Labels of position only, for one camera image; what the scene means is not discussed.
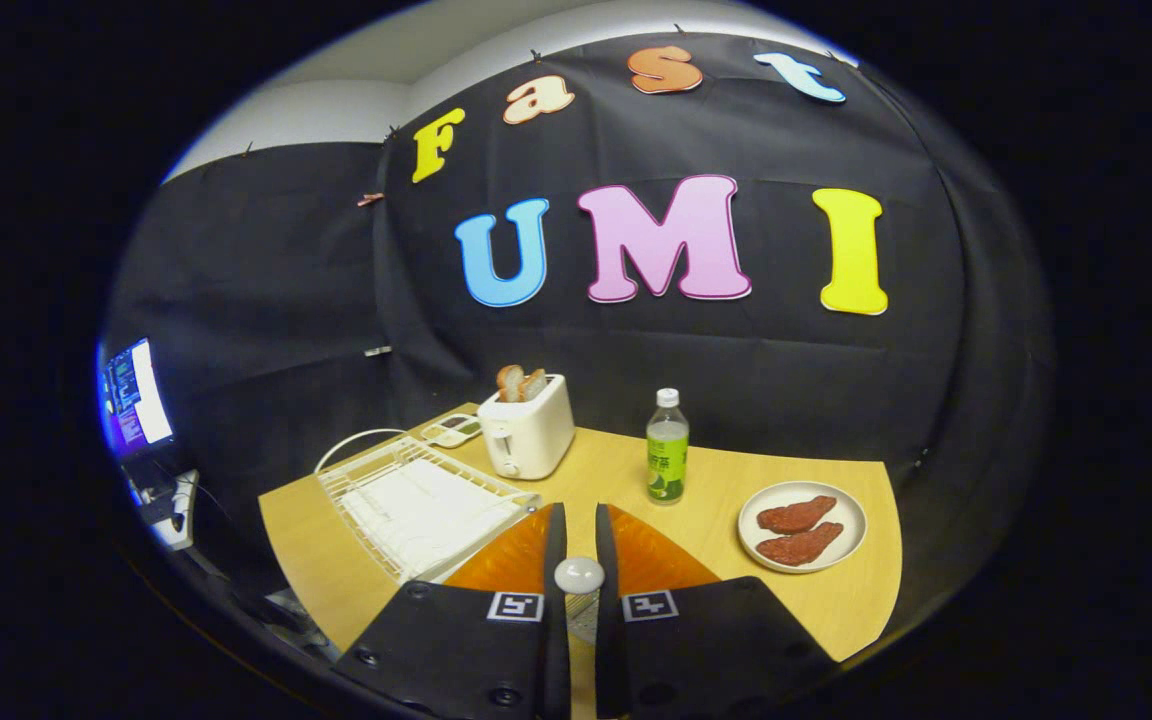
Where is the green label drink bottle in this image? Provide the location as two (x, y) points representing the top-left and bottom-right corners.
(646, 388), (690, 505)

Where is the white power strip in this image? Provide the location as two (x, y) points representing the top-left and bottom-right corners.
(151, 470), (199, 551)

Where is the red meat piece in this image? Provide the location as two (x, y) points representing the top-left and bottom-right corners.
(757, 521), (845, 567)
(757, 495), (838, 535)

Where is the white divided seasoning dish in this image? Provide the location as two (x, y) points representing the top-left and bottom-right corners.
(421, 411), (484, 450)

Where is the white round meat dish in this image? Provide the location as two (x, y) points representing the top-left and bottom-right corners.
(737, 481), (869, 575)

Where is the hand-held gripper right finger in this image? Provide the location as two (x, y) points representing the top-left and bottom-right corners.
(594, 503), (842, 720)

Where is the white toaster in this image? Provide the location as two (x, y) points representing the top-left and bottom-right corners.
(477, 374), (577, 481)

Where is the computer monitor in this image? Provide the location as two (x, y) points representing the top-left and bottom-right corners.
(96, 338), (175, 461)

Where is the white wire dish rack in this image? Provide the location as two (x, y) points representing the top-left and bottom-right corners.
(314, 428), (543, 586)

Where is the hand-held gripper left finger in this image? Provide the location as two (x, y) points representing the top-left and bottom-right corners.
(334, 502), (571, 720)

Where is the metal spoon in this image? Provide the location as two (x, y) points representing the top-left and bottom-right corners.
(553, 555), (606, 596)

